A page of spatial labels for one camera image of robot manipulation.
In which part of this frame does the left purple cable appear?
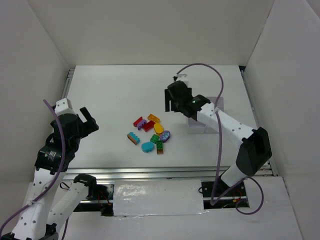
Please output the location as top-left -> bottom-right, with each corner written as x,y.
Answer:
0,99 -> 71,240

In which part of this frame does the purple cable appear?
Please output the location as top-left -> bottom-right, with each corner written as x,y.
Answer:
0,99 -> 71,240
174,62 -> 265,216

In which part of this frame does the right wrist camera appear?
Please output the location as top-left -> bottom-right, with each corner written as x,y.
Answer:
173,73 -> 189,85

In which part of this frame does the yellow oval lego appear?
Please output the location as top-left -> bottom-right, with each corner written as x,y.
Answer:
153,123 -> 164,136

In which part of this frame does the red curved lego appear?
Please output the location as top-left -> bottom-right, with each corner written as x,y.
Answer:
133,116 -> 143,127

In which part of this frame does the aluminium front rail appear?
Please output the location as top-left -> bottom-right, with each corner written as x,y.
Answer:
62,166 -> 273,180

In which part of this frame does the brown small lego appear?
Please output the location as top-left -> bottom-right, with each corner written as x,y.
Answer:
156,149 -> 164,155

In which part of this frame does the red rectangular lego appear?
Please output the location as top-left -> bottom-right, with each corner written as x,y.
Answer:
142,121 -> 155,132

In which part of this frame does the teal rounded lego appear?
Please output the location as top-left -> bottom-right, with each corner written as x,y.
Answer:
141,141 -> 155,153

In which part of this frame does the right aluminium rail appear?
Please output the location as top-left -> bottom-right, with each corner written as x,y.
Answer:
239,65 -> 279,177

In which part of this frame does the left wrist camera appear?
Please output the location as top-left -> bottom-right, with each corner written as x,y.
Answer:
54,98 -> 75,117

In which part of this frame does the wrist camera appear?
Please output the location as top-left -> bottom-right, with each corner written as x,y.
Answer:
173,73 -> 189,85
54,98 -> 75,117

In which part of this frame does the light green square lego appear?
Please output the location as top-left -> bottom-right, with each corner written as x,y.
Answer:
150,134 -> 160,144

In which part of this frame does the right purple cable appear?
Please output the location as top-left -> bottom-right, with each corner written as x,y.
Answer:
174,62 -> 265,216

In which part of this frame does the purple curved lego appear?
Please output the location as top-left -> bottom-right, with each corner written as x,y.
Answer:
136,119 -> 147,130

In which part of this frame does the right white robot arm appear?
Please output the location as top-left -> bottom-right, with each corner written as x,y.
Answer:
164,80 -> 272,190

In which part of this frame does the teal stepped lego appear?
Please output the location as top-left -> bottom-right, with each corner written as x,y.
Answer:
128,131 -> 141,143

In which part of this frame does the orange flat lego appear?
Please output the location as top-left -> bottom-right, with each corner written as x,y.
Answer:
147,114 -> 160,123

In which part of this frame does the brown lego plate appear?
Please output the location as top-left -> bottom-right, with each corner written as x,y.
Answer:
126,133 -> 140,146

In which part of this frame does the white foil sheet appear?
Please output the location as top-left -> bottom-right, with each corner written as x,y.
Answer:
113,179 -> 205,217

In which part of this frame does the left aluminium rail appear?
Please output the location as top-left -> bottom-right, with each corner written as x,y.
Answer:
61,68 -> 75,99

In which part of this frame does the green rectangular lego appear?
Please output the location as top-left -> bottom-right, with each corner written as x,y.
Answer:
156,140 -> 163,150

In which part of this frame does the white divided container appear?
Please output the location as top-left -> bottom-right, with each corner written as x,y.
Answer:
186,96 -> 224,134

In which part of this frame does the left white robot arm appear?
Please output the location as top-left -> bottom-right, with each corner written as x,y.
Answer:
0,104 -> 99,240

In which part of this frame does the aluminium rail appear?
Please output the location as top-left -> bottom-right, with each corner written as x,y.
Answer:
62,166 -> 273,180
239,65 -> 279,177
61,68 -> 75,99

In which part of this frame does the purple oval flower lego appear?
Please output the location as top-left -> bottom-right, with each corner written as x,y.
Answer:
159,130 -> 171,143

